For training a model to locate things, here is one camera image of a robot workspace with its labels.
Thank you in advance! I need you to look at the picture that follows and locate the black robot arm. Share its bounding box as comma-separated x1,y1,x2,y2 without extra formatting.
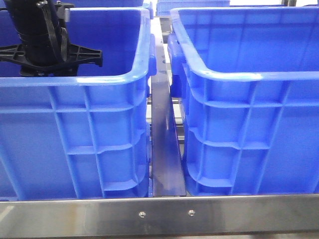
0,0,103,77

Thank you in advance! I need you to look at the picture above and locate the steel front shelf rail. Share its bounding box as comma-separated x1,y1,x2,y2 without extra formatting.
0,194,319,239

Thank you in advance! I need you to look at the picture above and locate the far blue ribbed crate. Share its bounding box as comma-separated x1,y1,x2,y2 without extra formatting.
156,0,230,16

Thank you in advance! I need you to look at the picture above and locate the large blue plastic crate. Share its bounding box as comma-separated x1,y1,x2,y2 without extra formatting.
169,6,319,196

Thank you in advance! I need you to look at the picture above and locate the blue crate at left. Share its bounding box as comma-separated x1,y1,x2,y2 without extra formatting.
0,7,157,201

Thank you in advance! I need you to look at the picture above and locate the grey metal divider rail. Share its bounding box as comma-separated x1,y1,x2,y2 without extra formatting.
151,17,186,197

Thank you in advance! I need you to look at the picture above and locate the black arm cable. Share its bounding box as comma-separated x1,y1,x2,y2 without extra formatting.
36,0,69,63

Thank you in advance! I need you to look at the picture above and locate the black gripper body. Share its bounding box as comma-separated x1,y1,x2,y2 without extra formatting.
0,44,103,76

